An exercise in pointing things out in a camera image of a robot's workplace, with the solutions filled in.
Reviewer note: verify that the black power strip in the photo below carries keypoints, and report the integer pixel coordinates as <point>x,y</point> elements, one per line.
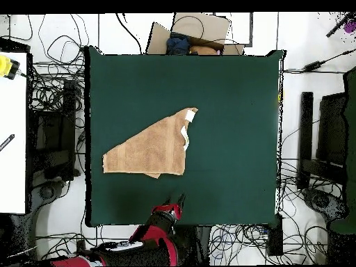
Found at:
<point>80,244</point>

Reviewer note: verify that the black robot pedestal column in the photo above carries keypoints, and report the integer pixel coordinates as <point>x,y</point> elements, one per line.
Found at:
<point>203,244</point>

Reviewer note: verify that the yellow and black tool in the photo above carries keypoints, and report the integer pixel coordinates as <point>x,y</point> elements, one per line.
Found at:
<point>5,66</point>

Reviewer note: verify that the dark green table cloth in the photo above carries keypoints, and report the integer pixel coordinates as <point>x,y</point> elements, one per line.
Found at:
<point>125,83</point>

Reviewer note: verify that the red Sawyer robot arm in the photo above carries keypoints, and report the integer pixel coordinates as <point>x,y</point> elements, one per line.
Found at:
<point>150,244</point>

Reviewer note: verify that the white side table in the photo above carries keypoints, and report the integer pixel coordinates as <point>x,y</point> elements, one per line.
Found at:
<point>12,167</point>

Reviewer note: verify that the black equipment box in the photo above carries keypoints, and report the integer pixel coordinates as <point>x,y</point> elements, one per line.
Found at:
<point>52,139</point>

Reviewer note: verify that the tan terry towel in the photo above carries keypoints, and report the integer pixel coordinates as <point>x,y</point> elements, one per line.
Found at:
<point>155,150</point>

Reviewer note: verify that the dark blue garment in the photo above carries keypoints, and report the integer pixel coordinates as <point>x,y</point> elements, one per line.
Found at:
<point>178,44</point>

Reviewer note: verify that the black power adapter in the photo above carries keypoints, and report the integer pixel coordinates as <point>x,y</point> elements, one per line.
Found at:
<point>314,66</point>

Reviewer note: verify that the dark green fabric cover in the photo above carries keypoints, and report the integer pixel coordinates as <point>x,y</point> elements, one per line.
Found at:
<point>351,139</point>

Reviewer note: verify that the orange cloth item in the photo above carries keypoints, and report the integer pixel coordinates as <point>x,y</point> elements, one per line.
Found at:
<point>203,50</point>

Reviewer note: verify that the purple round object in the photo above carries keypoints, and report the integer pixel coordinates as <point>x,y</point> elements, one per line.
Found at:
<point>350,27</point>

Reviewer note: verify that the black marker pen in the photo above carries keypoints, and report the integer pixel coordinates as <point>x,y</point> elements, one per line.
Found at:
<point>7,141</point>

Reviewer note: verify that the black rectangular box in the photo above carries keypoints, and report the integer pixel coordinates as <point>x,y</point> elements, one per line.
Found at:
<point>275,239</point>

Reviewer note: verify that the black rod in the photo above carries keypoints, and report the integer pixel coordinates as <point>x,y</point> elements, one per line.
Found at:
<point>338,26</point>

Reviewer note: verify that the brown cardboard box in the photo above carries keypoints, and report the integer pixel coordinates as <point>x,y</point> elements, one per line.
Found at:
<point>211,26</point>

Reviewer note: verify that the black pedestal caster foot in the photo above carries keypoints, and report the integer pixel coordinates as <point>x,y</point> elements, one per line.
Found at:
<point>321,200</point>
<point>46,192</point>

